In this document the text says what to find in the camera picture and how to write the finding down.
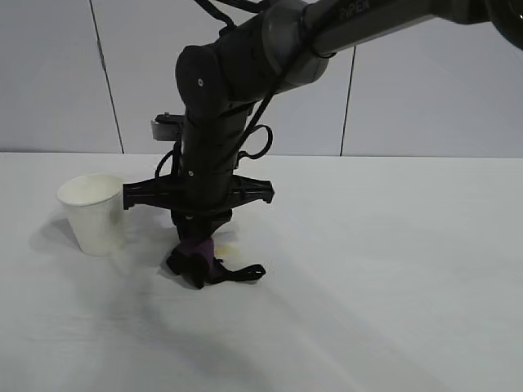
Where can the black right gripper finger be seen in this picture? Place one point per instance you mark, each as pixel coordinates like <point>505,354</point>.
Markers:
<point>216,226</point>
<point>184,229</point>

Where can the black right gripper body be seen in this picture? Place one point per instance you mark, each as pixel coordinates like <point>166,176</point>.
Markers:
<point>204,192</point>

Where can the purple and black cloth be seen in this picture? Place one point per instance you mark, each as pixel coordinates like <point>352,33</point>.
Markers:
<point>200,261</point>

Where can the white paper cup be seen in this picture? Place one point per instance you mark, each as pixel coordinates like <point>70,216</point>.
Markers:
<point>90,220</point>

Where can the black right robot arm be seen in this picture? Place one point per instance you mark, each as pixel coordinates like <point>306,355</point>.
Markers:
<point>253,61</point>

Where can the brown liquid spill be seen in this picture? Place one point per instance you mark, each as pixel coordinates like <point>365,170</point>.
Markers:
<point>229,251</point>

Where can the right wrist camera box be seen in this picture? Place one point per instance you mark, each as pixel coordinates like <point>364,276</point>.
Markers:
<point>163,127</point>

